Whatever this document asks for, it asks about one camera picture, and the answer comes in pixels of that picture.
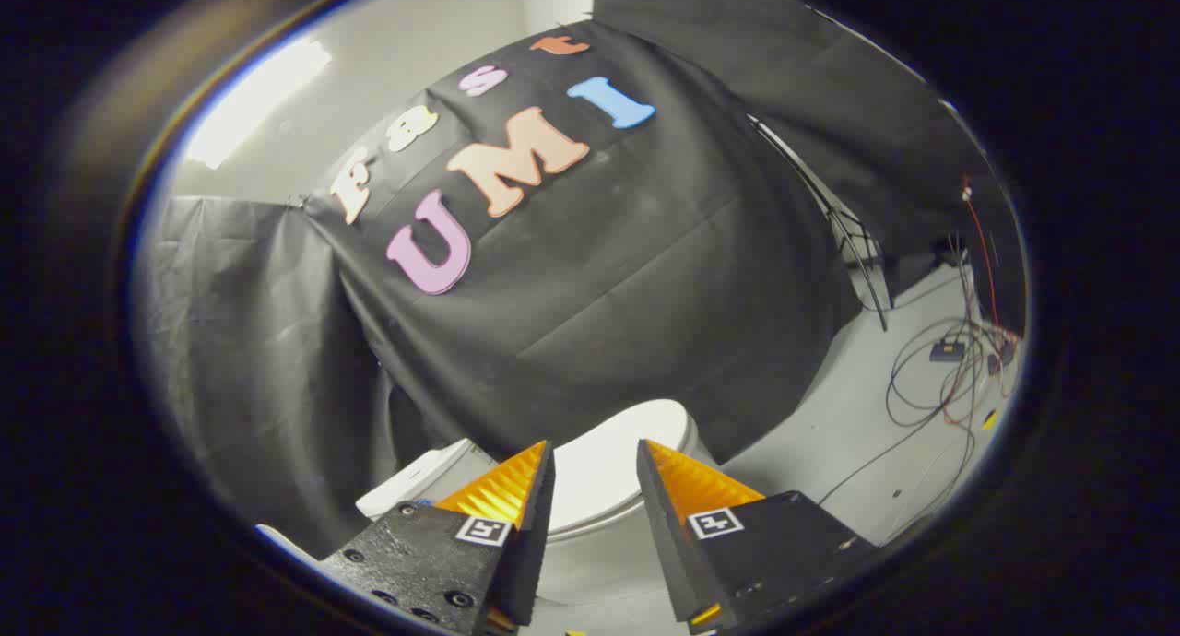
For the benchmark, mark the plain black cloth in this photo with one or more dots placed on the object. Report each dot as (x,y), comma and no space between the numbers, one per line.
(830,92)
(249,359)

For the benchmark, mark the white toilet tank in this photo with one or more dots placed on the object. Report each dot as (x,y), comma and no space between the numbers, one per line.
(419,484)

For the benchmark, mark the black metal backdrop stand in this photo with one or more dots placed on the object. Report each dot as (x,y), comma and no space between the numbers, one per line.
(853,240)

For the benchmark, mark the small yellow object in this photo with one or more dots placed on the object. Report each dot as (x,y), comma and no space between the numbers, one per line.
(989,419)

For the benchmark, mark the white toilet bowl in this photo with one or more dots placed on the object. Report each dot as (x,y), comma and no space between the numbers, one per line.
(599,571)

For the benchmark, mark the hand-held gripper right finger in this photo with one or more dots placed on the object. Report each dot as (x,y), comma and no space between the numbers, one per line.
(659,525)

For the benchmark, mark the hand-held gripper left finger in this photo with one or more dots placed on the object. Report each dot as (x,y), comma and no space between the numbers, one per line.
(533,525)

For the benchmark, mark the small black box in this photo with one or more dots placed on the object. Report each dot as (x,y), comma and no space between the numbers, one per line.
(947,350)

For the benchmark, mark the small dark adapter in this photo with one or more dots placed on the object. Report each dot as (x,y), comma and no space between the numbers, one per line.
(1000,358)

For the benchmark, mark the black backdrop cloth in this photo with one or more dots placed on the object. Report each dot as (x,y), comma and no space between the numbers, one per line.
(599,276)

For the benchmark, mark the white toilet lid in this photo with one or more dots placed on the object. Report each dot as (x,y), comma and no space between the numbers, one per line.
(599,465)

